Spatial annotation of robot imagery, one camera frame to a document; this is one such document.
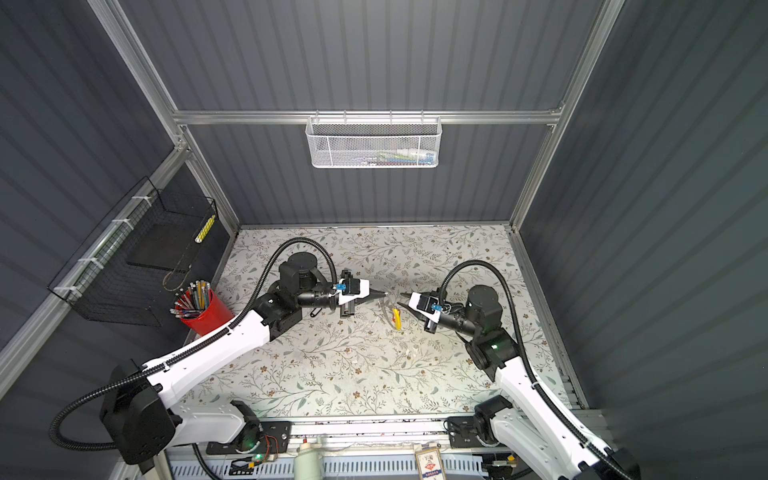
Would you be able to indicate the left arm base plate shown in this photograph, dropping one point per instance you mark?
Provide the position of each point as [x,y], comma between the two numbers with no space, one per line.
[271,437]

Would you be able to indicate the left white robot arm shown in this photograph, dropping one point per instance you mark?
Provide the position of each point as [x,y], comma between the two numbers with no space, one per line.
[146,417]

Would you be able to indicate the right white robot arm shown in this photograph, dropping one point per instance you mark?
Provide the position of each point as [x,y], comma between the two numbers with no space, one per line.
[525,416]

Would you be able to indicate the black wire basket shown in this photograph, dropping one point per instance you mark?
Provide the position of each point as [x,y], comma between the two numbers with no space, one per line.
[133,271]

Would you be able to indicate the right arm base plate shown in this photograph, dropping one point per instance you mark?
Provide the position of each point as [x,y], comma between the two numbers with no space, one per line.
[462,433]

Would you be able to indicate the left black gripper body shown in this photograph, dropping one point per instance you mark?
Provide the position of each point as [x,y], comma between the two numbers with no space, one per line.
[346,311]

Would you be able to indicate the playing card box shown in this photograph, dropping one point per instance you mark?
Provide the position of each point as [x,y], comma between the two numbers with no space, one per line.
[428,461]

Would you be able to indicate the black stapler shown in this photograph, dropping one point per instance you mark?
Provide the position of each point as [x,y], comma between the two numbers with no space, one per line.
[156,468]

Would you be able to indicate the red pencil cup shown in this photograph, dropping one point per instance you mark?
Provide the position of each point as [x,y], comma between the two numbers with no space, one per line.
[200,308]

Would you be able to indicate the yellow marker in basket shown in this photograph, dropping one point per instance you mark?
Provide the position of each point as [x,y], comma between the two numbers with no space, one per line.
[205,229]

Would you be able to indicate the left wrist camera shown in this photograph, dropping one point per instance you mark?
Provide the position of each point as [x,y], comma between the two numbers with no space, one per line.
[352,289]

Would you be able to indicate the white bottle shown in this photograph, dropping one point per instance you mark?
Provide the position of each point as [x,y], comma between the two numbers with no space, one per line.
[309,462]

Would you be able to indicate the white wire mesh basket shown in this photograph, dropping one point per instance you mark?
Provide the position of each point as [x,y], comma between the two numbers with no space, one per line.
[374,145]

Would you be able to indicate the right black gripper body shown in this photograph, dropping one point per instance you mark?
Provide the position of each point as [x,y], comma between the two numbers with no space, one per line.
[431,329]

